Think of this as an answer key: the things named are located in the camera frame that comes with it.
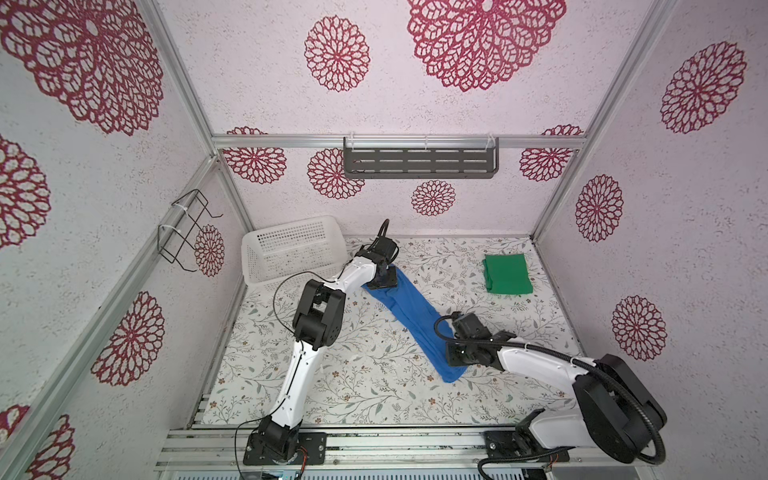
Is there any blue tank top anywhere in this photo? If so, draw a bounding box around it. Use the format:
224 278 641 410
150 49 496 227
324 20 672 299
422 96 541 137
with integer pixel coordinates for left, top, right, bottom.
364 268 467 383

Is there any aluminium front rail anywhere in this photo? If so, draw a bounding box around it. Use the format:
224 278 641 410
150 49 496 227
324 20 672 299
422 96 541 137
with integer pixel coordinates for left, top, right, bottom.
154 425 660 473

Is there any black wire wall rack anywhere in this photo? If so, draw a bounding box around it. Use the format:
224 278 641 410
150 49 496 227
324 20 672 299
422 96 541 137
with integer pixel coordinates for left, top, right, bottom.
156 189 226 278

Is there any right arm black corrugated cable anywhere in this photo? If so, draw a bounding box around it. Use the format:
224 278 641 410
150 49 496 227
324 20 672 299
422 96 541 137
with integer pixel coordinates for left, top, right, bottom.
433 314 668 467

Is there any green tank top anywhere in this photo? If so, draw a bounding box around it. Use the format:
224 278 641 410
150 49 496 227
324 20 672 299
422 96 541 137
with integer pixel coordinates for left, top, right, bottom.
482 254 533 295

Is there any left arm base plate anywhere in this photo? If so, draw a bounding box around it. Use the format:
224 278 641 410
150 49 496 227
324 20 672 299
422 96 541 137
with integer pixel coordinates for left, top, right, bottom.
241 431 328 467

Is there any grey metal wall shelf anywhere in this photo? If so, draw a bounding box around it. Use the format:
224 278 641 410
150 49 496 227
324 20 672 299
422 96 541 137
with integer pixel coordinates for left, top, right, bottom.
342 138 500 180

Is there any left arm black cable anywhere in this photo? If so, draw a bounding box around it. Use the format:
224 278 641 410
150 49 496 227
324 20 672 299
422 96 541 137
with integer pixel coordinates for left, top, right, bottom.
232 218 391 475

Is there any white plastic laundry basket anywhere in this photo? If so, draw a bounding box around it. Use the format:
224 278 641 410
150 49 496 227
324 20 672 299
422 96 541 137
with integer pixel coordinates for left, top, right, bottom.
241 216 348 286

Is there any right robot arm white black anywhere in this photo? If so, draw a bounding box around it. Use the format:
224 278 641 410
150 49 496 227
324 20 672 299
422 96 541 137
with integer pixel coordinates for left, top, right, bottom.
434 312 667 465

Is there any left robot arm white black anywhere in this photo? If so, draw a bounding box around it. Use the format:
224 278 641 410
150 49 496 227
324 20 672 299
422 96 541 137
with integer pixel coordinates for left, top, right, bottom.
256 230 399 460

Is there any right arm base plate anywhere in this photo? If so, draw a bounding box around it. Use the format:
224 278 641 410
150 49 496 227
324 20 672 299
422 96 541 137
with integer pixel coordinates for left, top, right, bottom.
483 430 570 464

